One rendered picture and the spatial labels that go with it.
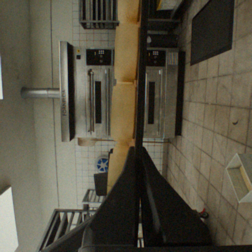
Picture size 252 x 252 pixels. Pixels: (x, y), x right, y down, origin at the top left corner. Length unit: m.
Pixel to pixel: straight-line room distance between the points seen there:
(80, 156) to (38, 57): 2.35
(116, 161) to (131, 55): 0.08
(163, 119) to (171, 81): 0.64
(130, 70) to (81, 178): 4.70
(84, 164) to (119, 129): 4.54
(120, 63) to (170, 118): 3.27
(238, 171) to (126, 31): 1.74
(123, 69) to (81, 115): 3.24
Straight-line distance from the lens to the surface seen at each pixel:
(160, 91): 3.29
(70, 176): 4.87
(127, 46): 0.16
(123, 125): 0.15
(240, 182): 1.79
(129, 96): 0.15
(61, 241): 0.69
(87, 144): 4.48
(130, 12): 0.20
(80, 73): 3.40
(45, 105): 4.65
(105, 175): 0.63
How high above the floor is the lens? 1.01
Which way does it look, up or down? 1 degrees down
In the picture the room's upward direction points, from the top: 89 degrees counter-clockwise
